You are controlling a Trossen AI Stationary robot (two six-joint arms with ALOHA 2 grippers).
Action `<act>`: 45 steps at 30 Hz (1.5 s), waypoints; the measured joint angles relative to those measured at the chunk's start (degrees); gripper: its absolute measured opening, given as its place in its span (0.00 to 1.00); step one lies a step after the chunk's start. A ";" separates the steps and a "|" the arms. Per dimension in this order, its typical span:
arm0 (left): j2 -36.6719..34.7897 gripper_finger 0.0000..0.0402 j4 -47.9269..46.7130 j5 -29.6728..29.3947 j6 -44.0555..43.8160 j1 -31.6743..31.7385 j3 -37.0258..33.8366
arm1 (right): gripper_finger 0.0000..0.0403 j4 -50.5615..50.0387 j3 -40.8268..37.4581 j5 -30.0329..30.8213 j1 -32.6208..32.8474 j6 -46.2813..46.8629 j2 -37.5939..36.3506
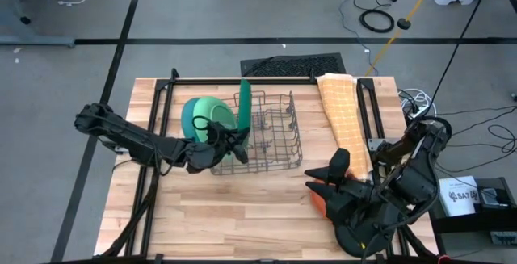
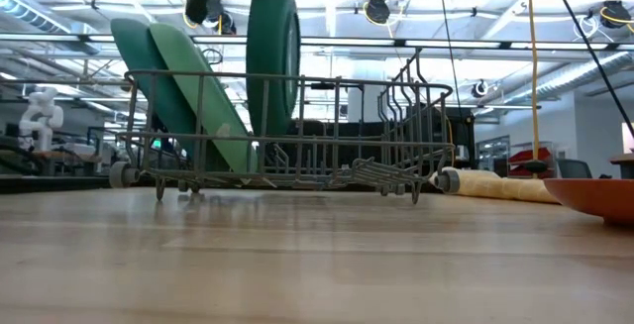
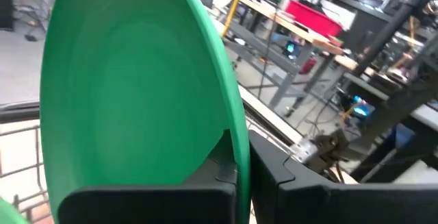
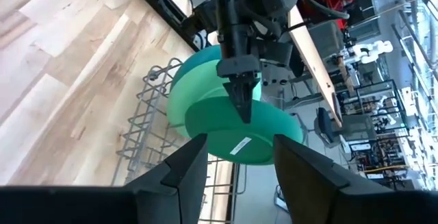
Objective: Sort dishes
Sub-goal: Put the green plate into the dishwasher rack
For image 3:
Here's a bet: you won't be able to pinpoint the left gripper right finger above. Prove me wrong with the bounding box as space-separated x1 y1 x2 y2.
248 129 438 224

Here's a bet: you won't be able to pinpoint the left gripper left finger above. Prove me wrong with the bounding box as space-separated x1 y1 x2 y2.
57 129 239 224

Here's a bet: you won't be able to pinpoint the dark green plate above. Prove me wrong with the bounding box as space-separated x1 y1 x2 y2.
40 0 251 224

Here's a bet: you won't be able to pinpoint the light green plate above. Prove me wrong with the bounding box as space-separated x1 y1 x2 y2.
0 196 30 224

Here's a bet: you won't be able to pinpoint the silver mounting plate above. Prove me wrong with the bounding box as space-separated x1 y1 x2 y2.
290 137 321 164

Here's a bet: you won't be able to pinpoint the wooden workbench grey legs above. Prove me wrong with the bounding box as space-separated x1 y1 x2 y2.
224 0 345 110

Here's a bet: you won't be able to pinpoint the red plastic bin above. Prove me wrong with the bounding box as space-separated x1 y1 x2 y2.
285 0 344 38

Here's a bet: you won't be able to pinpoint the yellow pole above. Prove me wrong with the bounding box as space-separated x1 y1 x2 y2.
221 0 253 37

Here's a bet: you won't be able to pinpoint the grey wire dish rack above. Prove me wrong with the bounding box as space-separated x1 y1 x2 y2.
0 100 309 224

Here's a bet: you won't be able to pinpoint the black metal rig frame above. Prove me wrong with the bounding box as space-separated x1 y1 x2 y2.
351 0 437 78

